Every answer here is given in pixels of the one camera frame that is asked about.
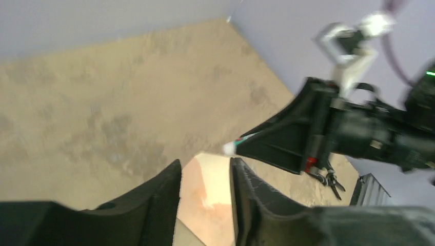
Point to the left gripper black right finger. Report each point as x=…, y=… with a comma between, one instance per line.
x=264, y=216

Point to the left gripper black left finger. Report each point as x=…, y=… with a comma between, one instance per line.
x=145, y=215

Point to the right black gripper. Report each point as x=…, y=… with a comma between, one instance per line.
x=358, y=131

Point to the brown envelope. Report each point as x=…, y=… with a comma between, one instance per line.
x=205, y=213

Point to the green white glue stick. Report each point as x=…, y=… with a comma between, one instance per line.
x=232, y=148

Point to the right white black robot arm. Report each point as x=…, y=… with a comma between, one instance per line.
x=318, y=122

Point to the black handled pliers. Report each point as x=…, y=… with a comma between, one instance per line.
x=329, y=180

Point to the aluminium frame rail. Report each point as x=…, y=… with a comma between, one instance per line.
x=369, y=192

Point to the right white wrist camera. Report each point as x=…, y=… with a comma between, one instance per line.
x=348, y=49

